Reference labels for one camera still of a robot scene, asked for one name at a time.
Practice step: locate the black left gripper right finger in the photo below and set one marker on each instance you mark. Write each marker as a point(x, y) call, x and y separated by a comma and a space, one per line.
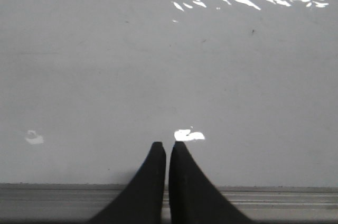
point(192, 197)

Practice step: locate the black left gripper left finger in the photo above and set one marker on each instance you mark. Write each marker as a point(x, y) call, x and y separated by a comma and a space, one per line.
point(142, 199)

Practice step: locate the white whiteboard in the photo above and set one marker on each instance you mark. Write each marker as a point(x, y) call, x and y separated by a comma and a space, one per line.
point(249, 85)

